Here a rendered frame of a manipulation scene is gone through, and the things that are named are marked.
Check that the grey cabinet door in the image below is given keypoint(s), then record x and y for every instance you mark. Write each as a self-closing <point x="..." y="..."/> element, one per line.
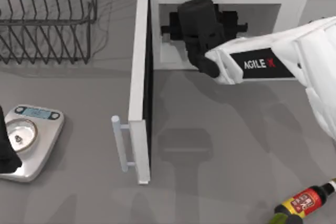
<point x="137" y="77"/>

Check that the silver kitchen scale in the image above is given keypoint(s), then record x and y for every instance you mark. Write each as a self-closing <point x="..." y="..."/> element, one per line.
<point x="44" y="140"/>

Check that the green bottle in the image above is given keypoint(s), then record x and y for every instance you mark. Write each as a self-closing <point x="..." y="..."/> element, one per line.
<point x="282" y="219"/>

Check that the grey cabinet with dark inside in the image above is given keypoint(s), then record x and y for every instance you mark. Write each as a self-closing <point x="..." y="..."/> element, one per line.
<point x="291" y="14"/>

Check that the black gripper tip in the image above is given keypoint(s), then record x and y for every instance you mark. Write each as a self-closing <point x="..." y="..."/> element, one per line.
<point x="6" y="150"/>

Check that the dark bottle with red label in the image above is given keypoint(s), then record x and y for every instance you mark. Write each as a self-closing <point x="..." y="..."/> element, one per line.
<point x="302" y="203"/>

